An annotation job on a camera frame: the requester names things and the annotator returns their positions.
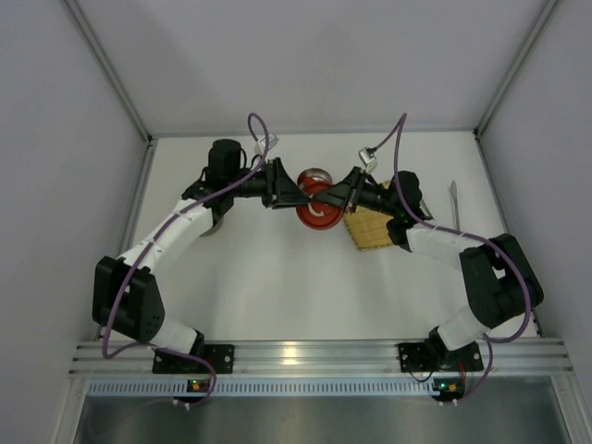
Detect red sausage toy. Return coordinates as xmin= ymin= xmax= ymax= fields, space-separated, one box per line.
xmin=302 ymin=177 xmax=332 ymax=197

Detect red steel lunch box bowl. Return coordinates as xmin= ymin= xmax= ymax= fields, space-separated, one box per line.
xmin=297 ymin=167 xmax=333 ymax=189

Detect red round lid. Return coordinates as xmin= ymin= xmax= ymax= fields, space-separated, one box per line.
xmin=296 ymin=196 xmax=344 ymax=230

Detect steel tongs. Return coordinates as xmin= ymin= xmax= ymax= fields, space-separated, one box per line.
xmin=449 ymin=180 xmax=461 ymax=231

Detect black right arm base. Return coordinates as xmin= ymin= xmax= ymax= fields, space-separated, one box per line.
xmin=397 ymin=340 xmax=485 ymax=374

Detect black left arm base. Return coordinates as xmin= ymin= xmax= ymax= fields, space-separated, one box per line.
xmin=152 ymin=341 xmax=236 ymax=375

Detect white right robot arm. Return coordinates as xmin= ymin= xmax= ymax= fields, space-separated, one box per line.
xmin=312 ymin=167 xmax=544 ymax=366

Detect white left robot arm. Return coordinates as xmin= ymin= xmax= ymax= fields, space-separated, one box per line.
xmin=92 ymin=139 xmax=310 ymax=356

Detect bamboo sushi mat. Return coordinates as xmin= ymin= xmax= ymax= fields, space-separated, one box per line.
xmin=343 ymin=206 xmax=393 ymax=252

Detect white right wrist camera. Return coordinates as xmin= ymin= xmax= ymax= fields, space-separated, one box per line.
xmin=358 ymin=147 xmax=377 ymax=171

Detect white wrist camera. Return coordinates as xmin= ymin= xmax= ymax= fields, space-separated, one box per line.
xmin=358 ymin=147 xmax=377 ymax=171
xmin=253 ymin=133 xmax=278 ymax=155

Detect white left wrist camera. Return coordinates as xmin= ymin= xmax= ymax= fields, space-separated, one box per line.
xmin=253 ymin=133 xmax=278 ymax=155

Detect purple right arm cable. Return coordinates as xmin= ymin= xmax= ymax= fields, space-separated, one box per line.
xmin=369 ymin=112 xmax=533 ymax=411

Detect aluminium front rail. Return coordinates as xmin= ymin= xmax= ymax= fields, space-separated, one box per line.
xmin=68 ymin=338 xmax=574 ymax=377

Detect slotted cable duct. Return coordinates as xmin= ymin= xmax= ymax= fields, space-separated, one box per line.
xmin=87 ymin=377 xmax=461 ymax=398

